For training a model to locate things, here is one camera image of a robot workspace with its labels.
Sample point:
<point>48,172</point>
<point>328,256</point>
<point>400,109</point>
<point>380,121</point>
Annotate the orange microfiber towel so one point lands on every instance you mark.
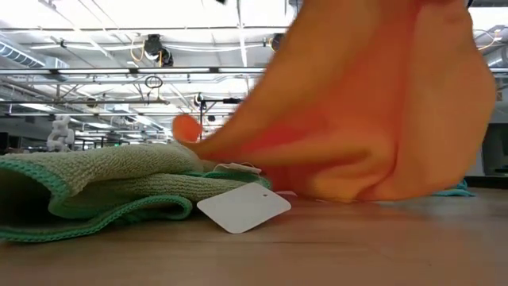
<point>357,99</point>

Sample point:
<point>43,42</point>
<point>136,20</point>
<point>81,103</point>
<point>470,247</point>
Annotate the blue microfiber towel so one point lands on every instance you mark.
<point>452,192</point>

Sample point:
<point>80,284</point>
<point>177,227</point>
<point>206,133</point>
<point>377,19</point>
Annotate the white card hang tag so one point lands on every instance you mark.
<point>244,206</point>

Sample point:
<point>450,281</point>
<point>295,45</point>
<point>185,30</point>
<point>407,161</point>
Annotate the grey ceiling air duct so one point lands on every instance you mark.
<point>24,55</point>

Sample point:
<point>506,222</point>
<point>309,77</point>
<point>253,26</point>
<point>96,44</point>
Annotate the black background rig frame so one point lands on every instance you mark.
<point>222,101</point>

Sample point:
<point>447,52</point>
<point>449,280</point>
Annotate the pale green teal-trimmed towel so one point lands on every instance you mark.
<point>119,167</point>

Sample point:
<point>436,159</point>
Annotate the dark background doorway panel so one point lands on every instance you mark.
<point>496,151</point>

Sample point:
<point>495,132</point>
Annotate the white towel care label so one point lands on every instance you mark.
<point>238,167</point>

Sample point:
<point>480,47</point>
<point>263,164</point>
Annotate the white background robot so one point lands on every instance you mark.
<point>60,135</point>

